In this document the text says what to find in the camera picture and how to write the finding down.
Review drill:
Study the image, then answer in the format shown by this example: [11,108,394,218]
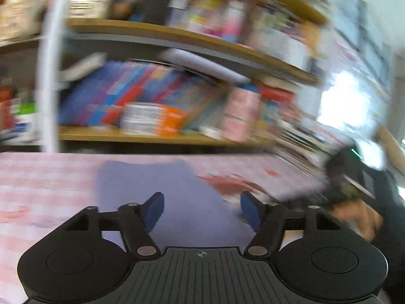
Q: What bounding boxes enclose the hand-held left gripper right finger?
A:
[240,191,342,258]

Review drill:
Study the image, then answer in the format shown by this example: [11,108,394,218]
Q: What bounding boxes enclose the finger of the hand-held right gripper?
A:
[281,193,333,211]

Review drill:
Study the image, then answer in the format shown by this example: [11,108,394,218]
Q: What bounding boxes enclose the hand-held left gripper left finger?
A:
[65,192,164,258]

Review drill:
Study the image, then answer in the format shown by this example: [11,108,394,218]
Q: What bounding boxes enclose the purple shirt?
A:
[95,161,254,248]

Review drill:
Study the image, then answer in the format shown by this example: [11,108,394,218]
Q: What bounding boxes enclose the person's right hand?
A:
[329,199,384,242]

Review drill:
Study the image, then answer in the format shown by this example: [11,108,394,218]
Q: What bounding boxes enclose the bright window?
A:
[319,70,390,131]

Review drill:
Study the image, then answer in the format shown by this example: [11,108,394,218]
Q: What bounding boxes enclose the wooden shelf unit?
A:
[0,0,328,149]

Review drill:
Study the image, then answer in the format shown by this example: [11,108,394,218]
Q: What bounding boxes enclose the orange white box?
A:
[122,103,186,137]

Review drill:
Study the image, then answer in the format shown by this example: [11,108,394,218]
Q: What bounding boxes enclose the pink box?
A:
[223,87,262,142]

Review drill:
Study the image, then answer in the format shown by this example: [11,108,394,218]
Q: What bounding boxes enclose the pink checked bed sheet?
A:
[0,152,328,304]

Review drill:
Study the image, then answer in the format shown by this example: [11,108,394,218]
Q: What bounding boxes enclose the grey white flat packet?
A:
[59,52,108,82]
[161,49,251,83]

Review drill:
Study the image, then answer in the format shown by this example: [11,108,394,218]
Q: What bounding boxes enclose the green white box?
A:
[13,98,39,134]

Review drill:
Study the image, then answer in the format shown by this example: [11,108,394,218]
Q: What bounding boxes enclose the white pole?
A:
[36,0,78,153]

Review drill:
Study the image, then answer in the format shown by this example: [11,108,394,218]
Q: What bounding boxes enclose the row of colourful books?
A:
[166,0,317,72]

